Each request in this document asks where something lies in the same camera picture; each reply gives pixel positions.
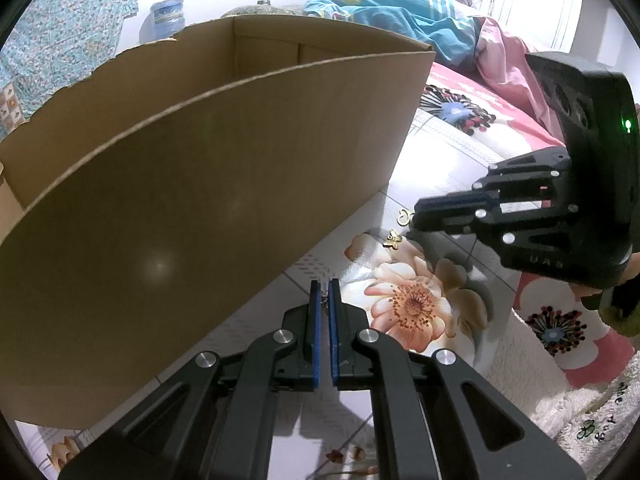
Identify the plain pink sheet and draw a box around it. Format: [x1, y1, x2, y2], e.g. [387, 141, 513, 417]
[470, 16, 567, 142]

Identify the white towel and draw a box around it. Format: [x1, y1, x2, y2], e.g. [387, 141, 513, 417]
[484, 309, 640, 477]

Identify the grey patterned pillow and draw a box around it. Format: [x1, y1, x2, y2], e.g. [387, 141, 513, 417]
[219, 3, 307, 19]

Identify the teal patterned hanging cloth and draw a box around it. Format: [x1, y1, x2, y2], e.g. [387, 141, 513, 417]
[0, 0, 139, 138]

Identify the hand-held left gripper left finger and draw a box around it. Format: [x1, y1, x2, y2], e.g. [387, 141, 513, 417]
[57, 280, 323, 480]

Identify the pink floral blanket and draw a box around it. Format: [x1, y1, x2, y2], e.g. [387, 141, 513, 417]
[387, 60, 640, 388]

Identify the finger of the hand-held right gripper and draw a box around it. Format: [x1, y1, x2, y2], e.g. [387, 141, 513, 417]
[472, 146, 574, 195]
[412, 187, 575, 261]

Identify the blue water jug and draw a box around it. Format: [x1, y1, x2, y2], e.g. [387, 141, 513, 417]
[139, 0, 187, 44]

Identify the brown cardboard box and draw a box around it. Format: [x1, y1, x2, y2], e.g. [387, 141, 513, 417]
[0, 14, 437, 431]

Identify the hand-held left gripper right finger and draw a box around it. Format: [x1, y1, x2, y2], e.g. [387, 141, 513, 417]
[327, 278, 587, 480]

